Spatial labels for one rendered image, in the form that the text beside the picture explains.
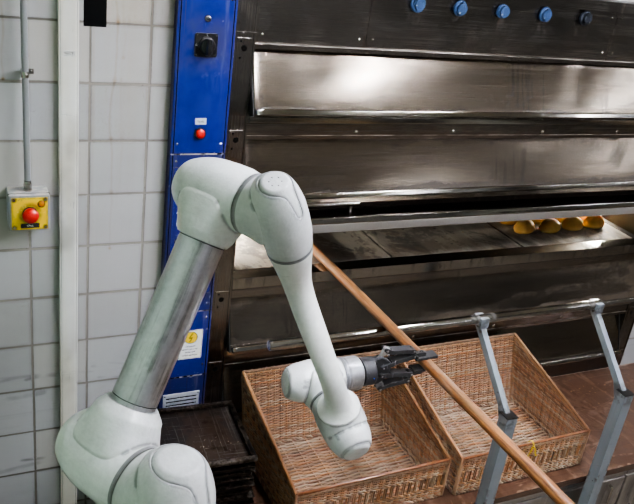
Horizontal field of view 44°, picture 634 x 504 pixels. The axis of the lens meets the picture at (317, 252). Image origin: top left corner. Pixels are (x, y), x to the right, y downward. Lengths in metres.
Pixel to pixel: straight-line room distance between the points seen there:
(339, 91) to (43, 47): 0.83
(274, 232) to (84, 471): 0.62
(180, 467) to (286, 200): 0.55
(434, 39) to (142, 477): 1.56
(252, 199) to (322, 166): 0.90
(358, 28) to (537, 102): 0.73
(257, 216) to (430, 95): 1.10
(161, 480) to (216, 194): 0.57
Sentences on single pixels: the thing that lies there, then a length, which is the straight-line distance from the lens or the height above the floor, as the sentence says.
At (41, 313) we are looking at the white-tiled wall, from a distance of 2.37.
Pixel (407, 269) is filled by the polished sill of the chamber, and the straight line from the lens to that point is 2.75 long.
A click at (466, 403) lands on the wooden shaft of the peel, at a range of 2.03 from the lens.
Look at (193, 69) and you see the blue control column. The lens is 2.16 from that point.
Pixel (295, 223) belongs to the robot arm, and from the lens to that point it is 1.55.
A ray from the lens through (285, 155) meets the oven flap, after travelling 2.38.
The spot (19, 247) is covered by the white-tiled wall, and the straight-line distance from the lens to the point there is 2.26.
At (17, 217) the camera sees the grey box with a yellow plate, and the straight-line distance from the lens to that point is 2.15.
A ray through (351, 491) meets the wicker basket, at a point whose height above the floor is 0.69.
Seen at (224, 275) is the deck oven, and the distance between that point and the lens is 2.45.
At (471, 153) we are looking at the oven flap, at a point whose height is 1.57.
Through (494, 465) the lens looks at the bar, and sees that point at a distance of 2.57.
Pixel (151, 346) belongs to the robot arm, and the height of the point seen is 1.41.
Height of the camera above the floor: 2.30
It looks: 24 degrees down
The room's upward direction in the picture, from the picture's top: 8 degrees clockwise
